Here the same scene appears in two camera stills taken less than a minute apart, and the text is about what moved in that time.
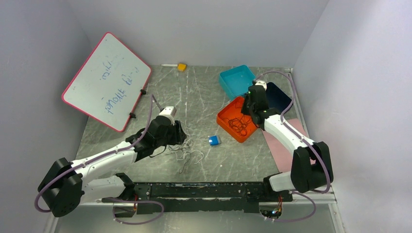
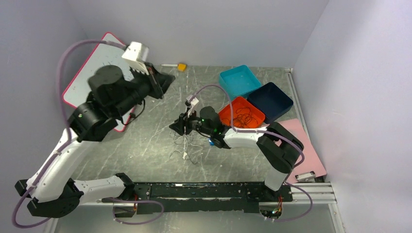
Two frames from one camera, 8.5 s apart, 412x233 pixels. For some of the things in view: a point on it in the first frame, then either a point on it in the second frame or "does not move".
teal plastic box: x=235 y=82 does not move
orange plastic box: x=233 y=123 does not move
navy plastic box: x=276 y=98 does not move
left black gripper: x=179 y=136 to x=159 y=82
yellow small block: x=181 y=67 does not move
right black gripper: x=244 y=109 to x=183 y=121
